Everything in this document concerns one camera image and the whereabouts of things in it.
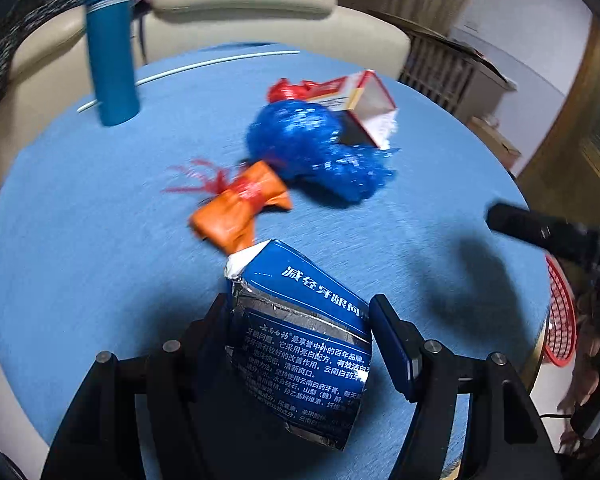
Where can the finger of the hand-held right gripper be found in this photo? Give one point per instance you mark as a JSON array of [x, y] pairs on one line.
[[540, 230]]

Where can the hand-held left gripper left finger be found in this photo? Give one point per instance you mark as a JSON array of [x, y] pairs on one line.
[[205, 340]]

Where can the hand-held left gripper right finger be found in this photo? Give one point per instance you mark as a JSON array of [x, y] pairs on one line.
[[395, 350]]

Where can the red plastic basket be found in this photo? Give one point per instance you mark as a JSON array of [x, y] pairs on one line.
[[562, 310]]

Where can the blue toothpaste box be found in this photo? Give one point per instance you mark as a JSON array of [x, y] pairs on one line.
[[300, 340]]

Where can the orange snack wrapper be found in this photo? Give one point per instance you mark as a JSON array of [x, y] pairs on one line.
[[235, 210]]

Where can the blue plastic bag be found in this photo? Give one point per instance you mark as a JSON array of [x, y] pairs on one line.
[[300, 140]]

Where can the red and white carton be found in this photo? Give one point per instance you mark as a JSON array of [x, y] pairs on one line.
[[340, 89]]

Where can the red plastic bag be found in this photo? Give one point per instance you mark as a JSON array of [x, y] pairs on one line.
[[287, 91]]

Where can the printed cardboard box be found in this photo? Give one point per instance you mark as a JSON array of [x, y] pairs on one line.
[[495, 140]]

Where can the wooden door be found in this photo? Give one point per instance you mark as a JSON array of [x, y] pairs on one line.
[[580, 135]]

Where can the wooden baby crib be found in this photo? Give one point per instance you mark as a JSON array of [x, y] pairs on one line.
[[445, 85]]

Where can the thin white rod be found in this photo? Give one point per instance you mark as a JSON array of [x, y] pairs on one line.
[[220, 60]]

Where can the blue insulated bottle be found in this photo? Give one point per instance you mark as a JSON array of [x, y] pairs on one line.
[[112, 60]]

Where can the dark floral cloth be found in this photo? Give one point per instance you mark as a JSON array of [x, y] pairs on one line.
[[10, 35]]

